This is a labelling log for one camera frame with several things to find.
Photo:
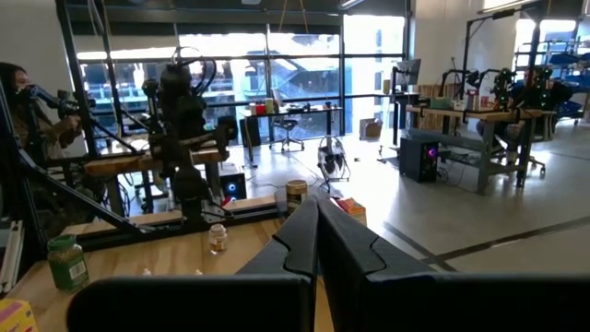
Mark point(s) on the black office chair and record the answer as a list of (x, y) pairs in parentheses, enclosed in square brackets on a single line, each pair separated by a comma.
[(286, 124)]

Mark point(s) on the orange cereal box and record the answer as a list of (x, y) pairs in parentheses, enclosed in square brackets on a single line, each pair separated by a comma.
[(352, 209)]

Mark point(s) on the monitor on stand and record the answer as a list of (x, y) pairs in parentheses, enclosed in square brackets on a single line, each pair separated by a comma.
[(409, 71)]

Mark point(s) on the black desk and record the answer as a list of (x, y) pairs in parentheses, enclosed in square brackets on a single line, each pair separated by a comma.
[(295, 110)]

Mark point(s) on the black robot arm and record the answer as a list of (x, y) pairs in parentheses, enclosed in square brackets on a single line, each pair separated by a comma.
[(539, 87), (502, 87)]

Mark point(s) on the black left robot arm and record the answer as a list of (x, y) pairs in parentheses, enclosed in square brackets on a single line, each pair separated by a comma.
[(180, 138)]

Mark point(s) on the person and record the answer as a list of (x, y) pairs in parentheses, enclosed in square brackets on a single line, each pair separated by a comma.
[(11, 80)]

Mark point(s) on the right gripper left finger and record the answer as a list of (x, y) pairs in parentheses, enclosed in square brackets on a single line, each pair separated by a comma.
[(295, 249)]

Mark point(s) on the round metal fan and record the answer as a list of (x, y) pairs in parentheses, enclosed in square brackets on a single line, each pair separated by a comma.
[(333, 161)]

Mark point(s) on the long wooden workbench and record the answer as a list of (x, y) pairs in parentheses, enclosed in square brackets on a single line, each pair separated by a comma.
[(488, 115)]

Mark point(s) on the dark handheld device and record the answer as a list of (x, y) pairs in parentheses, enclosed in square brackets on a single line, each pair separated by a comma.
[(60, 105)]

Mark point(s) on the grey translucent plastic bin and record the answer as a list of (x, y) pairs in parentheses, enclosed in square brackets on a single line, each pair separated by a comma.
[(279, 205)]

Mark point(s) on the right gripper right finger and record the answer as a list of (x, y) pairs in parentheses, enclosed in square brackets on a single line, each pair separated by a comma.
[(350, 258)]

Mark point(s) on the green spice jar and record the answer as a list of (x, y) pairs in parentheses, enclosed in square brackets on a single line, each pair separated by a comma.
[(68, 267)]

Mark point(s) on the cardboard box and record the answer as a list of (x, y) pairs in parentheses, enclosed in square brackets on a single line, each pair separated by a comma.
[(371, 129)]

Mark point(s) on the small clear glass jar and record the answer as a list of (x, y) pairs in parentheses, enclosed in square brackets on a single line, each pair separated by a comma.
[(217, 240)]

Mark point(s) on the yellow cereal box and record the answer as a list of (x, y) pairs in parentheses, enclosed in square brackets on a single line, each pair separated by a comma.
[(16, 318)]

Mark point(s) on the computer tower pink light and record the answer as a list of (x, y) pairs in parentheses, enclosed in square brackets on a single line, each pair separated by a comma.
[(417, 161)]

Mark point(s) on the silver aluminium profile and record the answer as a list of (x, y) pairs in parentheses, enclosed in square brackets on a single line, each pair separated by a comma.
[(11, 258)]

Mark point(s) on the blue bin shelving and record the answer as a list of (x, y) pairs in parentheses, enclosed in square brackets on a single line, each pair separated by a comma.
[(569, 60)]

